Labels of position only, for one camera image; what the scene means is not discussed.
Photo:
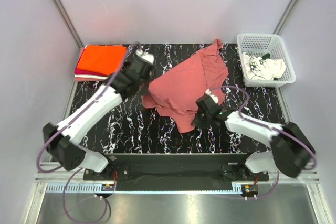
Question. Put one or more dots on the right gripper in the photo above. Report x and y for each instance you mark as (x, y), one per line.
(197, 123)

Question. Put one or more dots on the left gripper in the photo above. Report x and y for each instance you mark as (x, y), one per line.
(144, 91)

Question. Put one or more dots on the salmon pink t-shirt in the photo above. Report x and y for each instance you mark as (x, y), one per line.
(175, 92)

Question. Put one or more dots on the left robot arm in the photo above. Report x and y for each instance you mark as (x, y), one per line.
(62, 141)

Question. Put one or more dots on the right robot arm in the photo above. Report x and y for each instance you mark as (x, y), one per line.
(289, 149)

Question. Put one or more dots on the orange folded t-shirt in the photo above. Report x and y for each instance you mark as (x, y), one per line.
(101, 59)

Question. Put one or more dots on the black marble pattern mat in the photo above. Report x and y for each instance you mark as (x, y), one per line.
(130, 128)

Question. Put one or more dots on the light pink folded t-shirt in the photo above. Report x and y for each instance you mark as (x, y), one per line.
(86, 77)

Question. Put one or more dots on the crimson folded t-shirt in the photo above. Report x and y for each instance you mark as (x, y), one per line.
(79, 71)

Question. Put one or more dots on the white printed t-shirt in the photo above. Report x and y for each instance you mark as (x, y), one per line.
(263, 68)

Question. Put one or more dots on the white plastic basket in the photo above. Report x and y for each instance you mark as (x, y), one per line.
(262, 44)

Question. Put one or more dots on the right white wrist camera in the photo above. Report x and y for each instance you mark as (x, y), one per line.
(211, 95)

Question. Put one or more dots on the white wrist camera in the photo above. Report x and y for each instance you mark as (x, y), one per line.
(145, 56)
(211, 95)

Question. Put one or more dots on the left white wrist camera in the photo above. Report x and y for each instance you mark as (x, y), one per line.
(145, 56)

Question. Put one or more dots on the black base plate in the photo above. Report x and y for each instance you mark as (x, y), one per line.
(189, 170)

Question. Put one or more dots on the aluminium frame rail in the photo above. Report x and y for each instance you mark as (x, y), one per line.
(61, 176)

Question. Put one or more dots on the white slotted cable duct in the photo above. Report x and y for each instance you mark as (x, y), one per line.
(125, 188)

